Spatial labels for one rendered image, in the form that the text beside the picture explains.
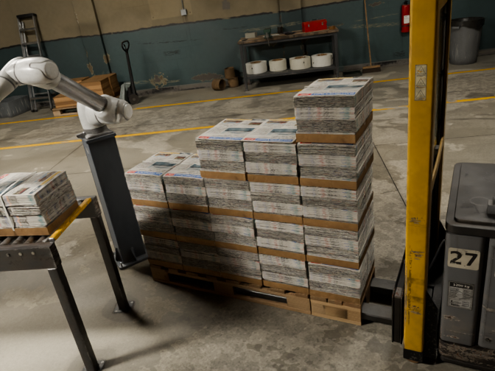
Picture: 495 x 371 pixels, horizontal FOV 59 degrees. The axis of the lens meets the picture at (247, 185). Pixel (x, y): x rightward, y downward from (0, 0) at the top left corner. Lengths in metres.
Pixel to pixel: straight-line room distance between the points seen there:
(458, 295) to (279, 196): 0.94
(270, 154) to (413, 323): 1.05
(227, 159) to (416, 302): 1.15
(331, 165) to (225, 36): 7.18
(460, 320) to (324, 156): 0.95
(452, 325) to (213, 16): 7.75
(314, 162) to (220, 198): 0.63
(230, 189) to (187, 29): 7.02
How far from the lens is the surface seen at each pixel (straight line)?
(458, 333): 2.31
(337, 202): 2.20
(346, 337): 2.55
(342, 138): 2.05
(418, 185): 1.86
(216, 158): 2.38
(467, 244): 2.02
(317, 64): 8.49
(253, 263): 2.62
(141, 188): 2.80
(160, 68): 9.49
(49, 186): 2.37
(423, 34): 1.70
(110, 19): 9.67
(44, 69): 2.51
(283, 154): 2.19
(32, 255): 2.32
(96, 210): 2.67
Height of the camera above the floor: 1.77
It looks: 24 degrees down
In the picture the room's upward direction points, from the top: 8 degrees counter-clockwise
